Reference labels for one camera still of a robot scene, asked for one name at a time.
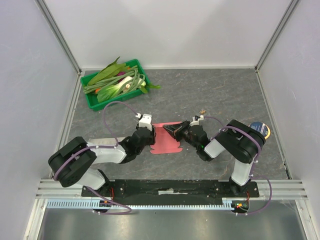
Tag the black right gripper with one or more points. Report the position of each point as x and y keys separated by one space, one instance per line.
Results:
x=183 y=132

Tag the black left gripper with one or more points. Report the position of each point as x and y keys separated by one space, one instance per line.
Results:
x=152 y=137

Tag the pink paper box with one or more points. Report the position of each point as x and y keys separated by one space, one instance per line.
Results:
x=164 y=143

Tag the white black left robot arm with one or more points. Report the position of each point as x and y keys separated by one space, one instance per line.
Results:
x=72 y=164

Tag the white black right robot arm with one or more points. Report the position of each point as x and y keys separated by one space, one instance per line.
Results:
x=243 y=142

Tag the blue white book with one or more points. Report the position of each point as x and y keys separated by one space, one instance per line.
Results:
x=102 y=142

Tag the green long beans bundle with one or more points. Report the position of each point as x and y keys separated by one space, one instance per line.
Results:
x=132 y=72

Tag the white radish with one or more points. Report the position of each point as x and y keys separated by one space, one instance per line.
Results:
x=128 y=81

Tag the bok choy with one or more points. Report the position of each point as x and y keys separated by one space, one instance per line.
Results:
x=109 y=92

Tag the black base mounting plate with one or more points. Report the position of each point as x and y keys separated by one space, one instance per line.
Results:
x=124 y=188

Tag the green plastic tray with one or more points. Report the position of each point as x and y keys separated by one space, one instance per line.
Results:
x=91 y=98

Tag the green leafy vegetable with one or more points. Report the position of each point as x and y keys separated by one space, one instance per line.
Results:
x=109 y=71

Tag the yellow masking tape roll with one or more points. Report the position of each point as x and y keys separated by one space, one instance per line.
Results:
x=262 y=128

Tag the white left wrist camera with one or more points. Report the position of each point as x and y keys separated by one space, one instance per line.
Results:
x=144 y=121

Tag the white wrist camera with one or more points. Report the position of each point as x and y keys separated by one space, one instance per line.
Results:
x=196 y=120
x=144 y=121

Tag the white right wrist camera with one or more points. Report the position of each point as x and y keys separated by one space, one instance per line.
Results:
x=196 y=120

